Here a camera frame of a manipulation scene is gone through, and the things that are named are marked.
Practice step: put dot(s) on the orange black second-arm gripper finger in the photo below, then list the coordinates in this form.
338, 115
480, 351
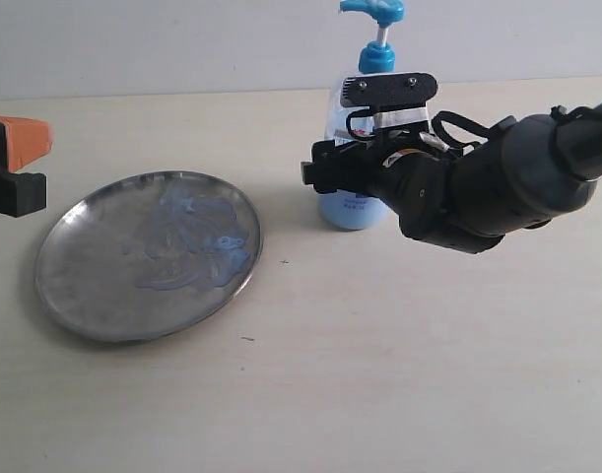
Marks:
23, 141

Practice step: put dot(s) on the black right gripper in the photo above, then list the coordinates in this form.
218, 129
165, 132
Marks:
410, 173

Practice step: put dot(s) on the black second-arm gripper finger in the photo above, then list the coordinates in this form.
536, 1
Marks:
22, 193

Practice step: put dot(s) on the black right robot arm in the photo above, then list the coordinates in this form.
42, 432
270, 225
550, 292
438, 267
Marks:
460, 185

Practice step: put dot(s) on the round stainless steel plate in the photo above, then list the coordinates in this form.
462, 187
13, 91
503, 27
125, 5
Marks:
85, 282

